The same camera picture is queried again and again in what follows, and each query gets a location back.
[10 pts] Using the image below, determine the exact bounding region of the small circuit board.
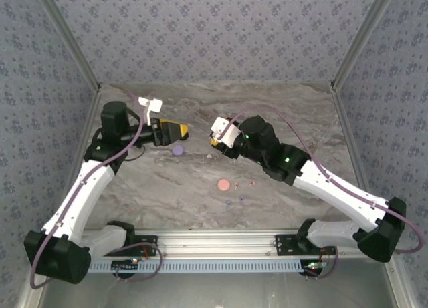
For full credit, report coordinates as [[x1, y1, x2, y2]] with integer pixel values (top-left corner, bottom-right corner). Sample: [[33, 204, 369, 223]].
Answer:
[[112, 258, 141, 279], [302, 259, 330, 277]]

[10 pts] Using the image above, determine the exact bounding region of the aluminium side rail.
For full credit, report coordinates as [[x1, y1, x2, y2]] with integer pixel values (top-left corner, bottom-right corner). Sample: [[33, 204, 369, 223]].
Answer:
[[330, 86, 368, 195], [66, 87, 103, 188]]

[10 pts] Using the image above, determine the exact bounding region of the left gripper thin black cable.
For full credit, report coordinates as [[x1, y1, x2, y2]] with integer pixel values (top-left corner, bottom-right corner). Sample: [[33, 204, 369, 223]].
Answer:
[[128, 144, 146, 162]]

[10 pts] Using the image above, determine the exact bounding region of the aluminium frame post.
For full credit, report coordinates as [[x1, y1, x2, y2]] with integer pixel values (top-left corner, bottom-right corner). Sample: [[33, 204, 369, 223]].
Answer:
[[33, 0, 102, 92], [329, 0, 402, 92]]

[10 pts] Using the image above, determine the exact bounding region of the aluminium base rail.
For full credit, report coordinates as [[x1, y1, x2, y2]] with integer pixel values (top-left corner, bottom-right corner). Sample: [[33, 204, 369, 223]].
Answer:
[[82, 229, 368, 259]]

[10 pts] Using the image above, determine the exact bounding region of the slotted cable duct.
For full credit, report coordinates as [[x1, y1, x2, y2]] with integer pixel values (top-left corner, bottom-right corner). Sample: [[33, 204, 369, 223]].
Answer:
[[88, 258, 306, 274]]

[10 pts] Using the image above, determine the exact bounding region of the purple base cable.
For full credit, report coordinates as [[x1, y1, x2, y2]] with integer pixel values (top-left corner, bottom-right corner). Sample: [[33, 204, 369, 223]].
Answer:
[[304, 246, 339, 281], [112, 243, 164, 284]]

